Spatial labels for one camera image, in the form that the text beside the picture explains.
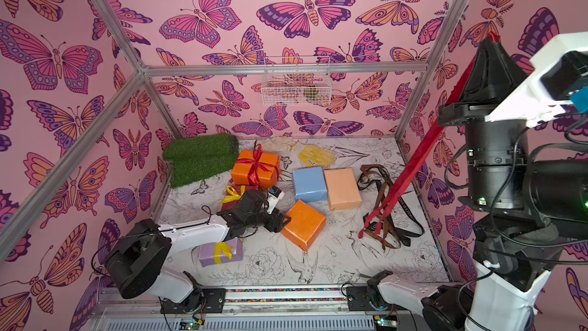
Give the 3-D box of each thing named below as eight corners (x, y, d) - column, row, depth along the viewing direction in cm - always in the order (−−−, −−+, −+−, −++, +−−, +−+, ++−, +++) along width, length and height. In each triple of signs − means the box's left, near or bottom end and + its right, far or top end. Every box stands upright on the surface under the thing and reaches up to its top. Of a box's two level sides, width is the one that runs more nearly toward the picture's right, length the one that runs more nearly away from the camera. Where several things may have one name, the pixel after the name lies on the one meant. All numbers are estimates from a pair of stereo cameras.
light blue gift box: (296, 207, 98) (296, 199, 92) (291, 180, 107) (290, 171, 101) (329, 202, 99) (331, 193, 93) (321, 175, 108) (322, 166, 102)
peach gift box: (328, 211, 96) (329, 204, 91) (325, 176, 107) (326, 168, 102) (359, 211, 96) (362, 204, 91) (352, 176, 107) (355, 168, 102)
